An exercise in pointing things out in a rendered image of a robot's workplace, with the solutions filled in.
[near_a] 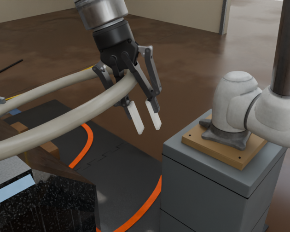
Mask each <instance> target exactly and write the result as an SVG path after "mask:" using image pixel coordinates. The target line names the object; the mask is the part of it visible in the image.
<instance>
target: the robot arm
mask: <svg viewBox="0 0 290 232"><path fill-rule="evenodd" d="M73 1H74V3H75V7H76V9H77V10H78V12H79V15H80V17H81V19H82V22H83V24H84V26H85V29H86V30H92V29H93V30H94V32H93V34H92V36H93V38H94V41H95V43H96V46H97V48H98V50H99V52H100V61H99V62H98V63H97V64H95V65H94V66H93V67H92V70H93V71H94V72H95V73H96V74H97V75H98V76H99V78H100V80H101V82H102V84H103V86H104V88H105V90H107V89H109V88H110V87H112V86H113V85H114V84H113V82H112V80H111V78H110V76H109V74H108V72H107V70H106V66H105V65H107V66H108V67H110V68H111V69H112V71H113V75H114V77H115V79H116V83H117V82H119V81H120V80H121V79H122V78H123V77H124V69H129V70H130V72H131V73H132V74H133V75H134V77H135V79H136V80H137V82H138V83H139V85H140V87H141V88H142V90H143V92H144V93H145V95H146V97H147V99H146V101H145V103H146V106H147V108H148V111H149V113H150V116H151V118H152V121H153V123H154V126H155V128H156V130H159V129H160V126H161V124H162V123H161V121H160V118H159V115H158V112H159V110H160V106H159V104H158V101H157V99H156V96H157V95H159V94H160V92H161V90H162V86H161V83H160V80H159V76H158V73H157V69H156V66H155V63H154V59H153V46H152V45H149V46H140V45H139V44H138V43H137V42H136V41H135V39H134V37H133V33H132V31H131V29H130V26H129V23H128V21H127V20H126V19H125V20H124V19H123V17H124V16H126V15H128V10H127V8H126V5H125V2H124V0H73ZM139 52H140V53H141V55H142V57H144V58H145V64H146V67H147V71H148V74H149V77H150V80H151V84H152V87H153V88H152V87H151V85H150V83H149V82H148V80H147V78H146V76H145V75H144V73H143V71H142V70H141V68H140V65H139V63H138V61H137V58H138V54H139ZM130 100H131V99H129V95H128V94H127V95H126V96H125V97H123V98H122V99H121V100H120V101H118V102H117V103H116V104H114V107H117V106H121V107H123V108H124V110H125V112H126V115H127V117H128V119H129V120H133V122H134V124H135V127H136V129H137V132H138V134H142V132H143V130H144V125H143V123H142V120H141V118H140V116H139V113H138V111H137V108H136V106H135V103H134V101H131V102H130ZM199 125H201V126H203V127H205V128H207V130H206V131H205V132H203V133H202V136H201V137H202V139H206V140H211V141H214V142H218V143H221V144H224V145H227V146H231V147H234V148H236V149H238V150H240V151H244V150H245V147H246V143H247V141H248V139H249V137H250V135H251V134H252V133H253V134H255V135H257V136H259V137H260V138H262V139H264V140H267V141H269V142H271V143H274V144H276V145H279V146H282V147H286V148H290V0H283V5H282V11H281V17H280V24H279V30H278V38H277V44H276V51H275V57H274V63H273V72H272V78H271V84H270V85H269V86H267V87H266V88H265V89H264V90H261V89H260V88H259V87H258V83H257V81H256V80H255V78H254V77H253V76H251V75H250V74H249V73H247V72H243V71H232V72H229V73H227V74H226V75H225V76H224V77H223V78H222V79H221V80H220V82H219V84H218V85H217V88H216V90H215V94H214V99H213V105H212V119H203V118H201V119H200V121H199Z"/></svg>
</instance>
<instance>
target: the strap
mask: <svg viewBox="0 0 290 232"><path fill-rule="evenodd" d="M81 126H83V127H84V128H85V130H86V131H87V134H88V140H87V143H86V145H85V147H84V148H83V150H82V151H81V153H80V154H79V155H78V156H77V158H76V159H75V160H74V161H73V162H72V163H71V164H70V165H69V167H70V168H73V167H74V166H75V165H76V164H77V163H78V162H79V161H80V160H81V159H82V158H83V157H84V155H85V154H86V153H87V151H88V150H89V148H90V146H91V144H92V142H93V132H92V130H91V129H90V127H89V126H88V125H87V124H85V123H84V124H82V125H81ZM161 185H162V175H161V176H160V179H159V182H158V184H157V186H156V188H155V190H154V191H153V193H152V194H151V196H150V197H149V198H148V200H147V201H146V202H145V204H144V205H143V206H142V207H141V208H140V209H139V210H138V212H137V213H136V214H135V215H134V216H133V217H131V218H130V219H129V220H128V221H127V222H126V223H124V224H123V225H122V226H121V227H119V228H118V229H116V230H115V231H113V232H125V231H126V230H127V229H129V228H130V227H131V226H132V225H133V224H134V223H136V222H137V221H138V220H139V219H140V218H141V217H142V216H143V214H144V213H145V212H146V211H147V210H148V209H149V207H150V206H151V205H152V204H153V202H154V201H155V200H156V198H157V197H158V195H159V194H160V192H161Z"/></svg>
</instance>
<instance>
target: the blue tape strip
mask: <svg viewBox="0 0 290 232"><path fill-rule="evenodd" d="M34 184H35V182H34V180H33V178H32V176H31V175H30V174H29V175H27V176H25V177H23V178H21V179H19V180H17V181H15V182H13V183H11V184H9V185H7V186H5V187H3V188H1V189H0V202H2V201H4V200H6V199H8V198H10V197H11V196H13V195H15V194H17V193H19V192H21V191H23V190H24V189H26V188H28V187H30V186H32V185H34Z"/></svg>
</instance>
